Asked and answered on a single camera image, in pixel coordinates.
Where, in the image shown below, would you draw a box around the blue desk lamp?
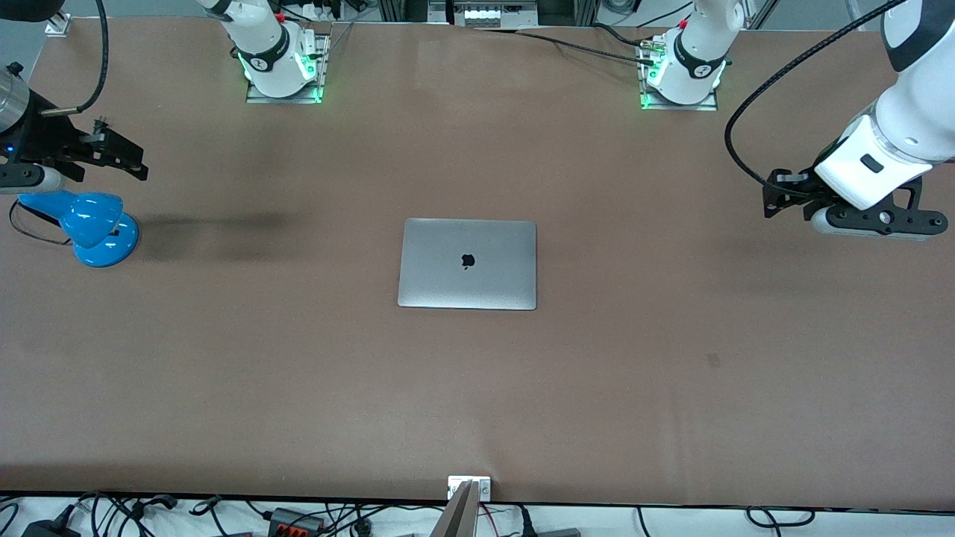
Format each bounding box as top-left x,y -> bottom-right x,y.
16,190 -> 140,268

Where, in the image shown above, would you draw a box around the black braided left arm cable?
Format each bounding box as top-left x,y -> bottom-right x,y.
725,0 -> 908,201

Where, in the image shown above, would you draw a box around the white power strip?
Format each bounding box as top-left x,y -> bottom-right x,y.
451,0 -> 527,28

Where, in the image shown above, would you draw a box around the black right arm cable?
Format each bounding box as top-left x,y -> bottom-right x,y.
41,0 -> 110,117

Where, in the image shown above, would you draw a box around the black tangled floor cables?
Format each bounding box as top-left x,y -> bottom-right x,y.
75,490 -> 180,537

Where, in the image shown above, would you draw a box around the grey metal camera post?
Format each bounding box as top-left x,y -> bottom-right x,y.
429,481 -> 478,537

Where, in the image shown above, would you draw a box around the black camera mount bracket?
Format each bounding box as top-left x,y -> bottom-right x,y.
886,178 -> 927,217

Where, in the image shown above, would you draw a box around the grey laptop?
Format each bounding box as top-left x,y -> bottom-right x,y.
397,218 -> 538,311

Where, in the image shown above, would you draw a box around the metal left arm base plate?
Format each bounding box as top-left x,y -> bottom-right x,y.
639,45 -> 718,112

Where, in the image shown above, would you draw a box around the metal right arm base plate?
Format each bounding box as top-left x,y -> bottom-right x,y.
246,34 -> 331,104

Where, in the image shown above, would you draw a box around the black looped floor cable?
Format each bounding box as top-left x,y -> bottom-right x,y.
746,506 -> 815,528

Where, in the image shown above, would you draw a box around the black cable to arm base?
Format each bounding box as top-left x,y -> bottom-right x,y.
477,27 -> 661,66

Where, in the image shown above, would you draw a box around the white table edge bracket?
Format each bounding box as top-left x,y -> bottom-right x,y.
448,476 -> 492,502

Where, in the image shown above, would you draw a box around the black power adapter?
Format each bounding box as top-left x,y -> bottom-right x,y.
22,517 -> 79,537

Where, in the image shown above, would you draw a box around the black and orange connector block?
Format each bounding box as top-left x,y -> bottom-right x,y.
265,507 -> 327,535

